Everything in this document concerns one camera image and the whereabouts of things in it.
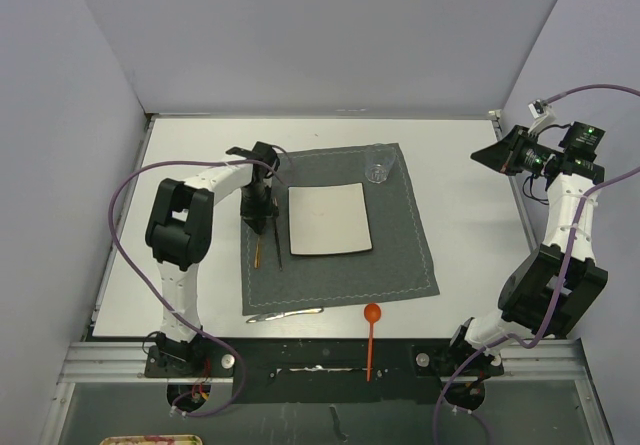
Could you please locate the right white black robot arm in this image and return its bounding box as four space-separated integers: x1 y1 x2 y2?
445 122 608 374

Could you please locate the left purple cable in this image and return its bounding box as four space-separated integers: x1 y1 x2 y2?
108 158 291 419

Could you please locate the dark handled silver fork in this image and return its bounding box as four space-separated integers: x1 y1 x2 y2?
271 198 283 272

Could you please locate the purple cable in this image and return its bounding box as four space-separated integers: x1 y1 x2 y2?
108 158 291 419
432 83 640 445

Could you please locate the silver table knife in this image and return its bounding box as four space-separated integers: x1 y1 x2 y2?
246 307 324 324

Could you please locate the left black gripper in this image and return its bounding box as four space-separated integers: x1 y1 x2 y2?
239 182 272 234

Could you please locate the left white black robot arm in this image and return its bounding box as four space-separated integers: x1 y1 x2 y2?
145 142 280 376

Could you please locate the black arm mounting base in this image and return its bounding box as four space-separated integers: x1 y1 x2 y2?
144 338 504 404

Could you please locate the gold fork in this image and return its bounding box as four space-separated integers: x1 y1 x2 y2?
254 235 262 269

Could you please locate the floral tray edge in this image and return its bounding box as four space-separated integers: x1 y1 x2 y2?
100 434 203 445

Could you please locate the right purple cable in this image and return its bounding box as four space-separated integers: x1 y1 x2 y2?
432 83 640 445

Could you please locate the white square plate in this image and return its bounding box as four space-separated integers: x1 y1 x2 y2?
288 183 373 256

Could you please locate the orange plastic spoon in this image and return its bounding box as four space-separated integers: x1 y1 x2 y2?
364 303 382 382

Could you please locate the clear plastic cup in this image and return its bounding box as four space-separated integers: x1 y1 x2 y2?
364 143 396 184

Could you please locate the dark grey cloth placemat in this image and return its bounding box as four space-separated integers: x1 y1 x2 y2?
240 143 440 315

